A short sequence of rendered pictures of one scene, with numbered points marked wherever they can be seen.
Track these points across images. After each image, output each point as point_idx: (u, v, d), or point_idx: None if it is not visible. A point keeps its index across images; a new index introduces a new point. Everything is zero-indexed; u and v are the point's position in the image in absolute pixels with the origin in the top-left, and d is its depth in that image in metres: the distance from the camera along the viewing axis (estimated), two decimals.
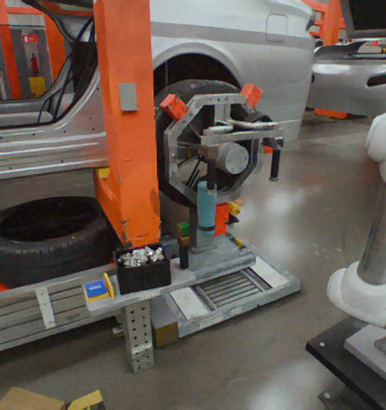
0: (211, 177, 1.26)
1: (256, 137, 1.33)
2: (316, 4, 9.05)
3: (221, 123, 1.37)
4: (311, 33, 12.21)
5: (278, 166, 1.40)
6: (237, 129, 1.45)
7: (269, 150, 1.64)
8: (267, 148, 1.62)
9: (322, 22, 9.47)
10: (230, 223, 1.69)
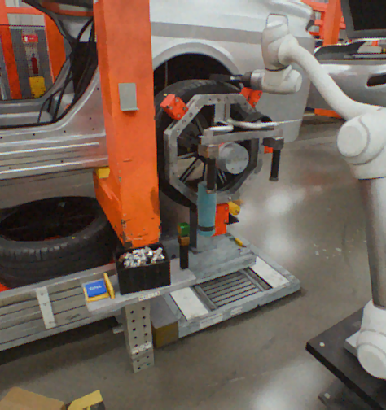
0: (211, 177, 1.26)
1: (256, 137, 1.33)
2: (316, 4, 9.05)
3: (221, 123, 1.37)
4: (311, 33, 12.21)
5: (278, 166, 1.40)
6: (237, 129, 1.45)
7: (269, 150, 1.64)
8: (267, 148, 1.62)
9: (322, 22, 9.47)
10: (230, 223, 1.69)
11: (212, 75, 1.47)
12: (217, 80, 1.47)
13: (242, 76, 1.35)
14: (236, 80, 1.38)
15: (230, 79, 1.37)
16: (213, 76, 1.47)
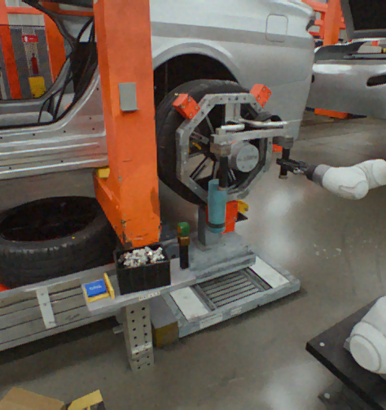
0: (223, 175, 1.29)
1: (267, 135, 1.36)
2: (316, 4, 9.05)
3: (231, 122, 1.40)
4: (311, 33, 12.21)
5: None
6: (247, 128, 1.48)
7: (278, 148, 1.66)
8: (275, 146, 1.65)
9: (322, 22, 9.47)
10: (239, 220, 1.71)
11: (278, 159, 1.44)
12: (282, 165, 1.42)
13: (305, 170, 1.29)
14: (300, 172, 1.32)
15: (293, 172, 1.32)
16: (279, 162, 1.44)
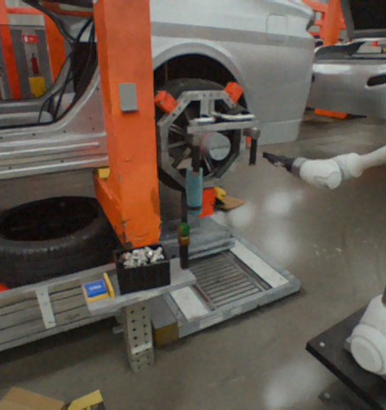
0: (196, 161, 1.48)
1: (236, 127, 1.55)
2: (316, 4, 9.05)
3: (205, 115, 1.59)
4: (311, 33, 12.21)
5: (255, 153, 1.62)
6: (220, 122, 1.66)
7: (251, 140, 1.85)
8: (248, 138, 1.84)
9: (322, 22, 9.47)
10: (216, 205, 1.90)
11: (264, 153, 1.54)
12: (268, 159, 1.53)
13: (285, 163, 1.38)
14: (281, 165, 1.41)
15: (274, 164, 1.41)
16: (265, 154, 1.54)
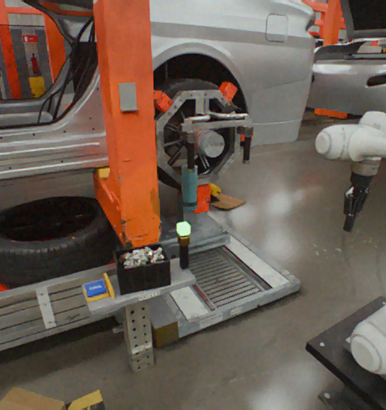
0: (190, 159, 1.52)
1: (230, 125, 1.59)
2: (316, 4, 9.05)
3: (199, 114, 1.63)
4: (311, 33, 12.21)
5: (248, 150, 1.67)
6: (215, 120, 1.71)
7: None
8: (243, 137, 1.89)
9: (322, 22, 9.47)
10: (212, 202, 1.95)
11: (344, 227, 1.18)
12: (351, 222, 1.15)
13: (351, 184, 1.09)
14: (354, 193, 1.09)
15: (348, 197, 1.09)
16: (347, 225, 1.17)
